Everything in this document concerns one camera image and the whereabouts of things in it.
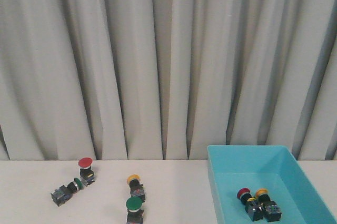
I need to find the red push button switch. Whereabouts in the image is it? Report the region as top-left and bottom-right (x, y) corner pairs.
(237, 188), (263, 221)

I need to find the yellow push button switch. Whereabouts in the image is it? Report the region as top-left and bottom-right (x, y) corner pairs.
(255, 188), (282, 222)

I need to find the white pleated curtain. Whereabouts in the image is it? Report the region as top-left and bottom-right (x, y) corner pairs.
(1, 0), (336, 160)

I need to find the red push button standing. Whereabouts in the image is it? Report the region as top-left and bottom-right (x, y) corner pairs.
(78, 157), (95, 186)

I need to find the green push button lying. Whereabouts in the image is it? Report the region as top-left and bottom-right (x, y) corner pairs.
(51, 178), (83, 207)

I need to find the light blue plastic box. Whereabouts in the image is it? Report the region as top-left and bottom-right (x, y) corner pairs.
(207, 145), (336, 223)

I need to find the yellow push button lying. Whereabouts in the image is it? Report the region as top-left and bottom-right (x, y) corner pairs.
(127, 174), (146, 202)

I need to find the green push button standing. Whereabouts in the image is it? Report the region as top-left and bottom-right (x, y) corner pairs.
(126, 197), (144, 223)

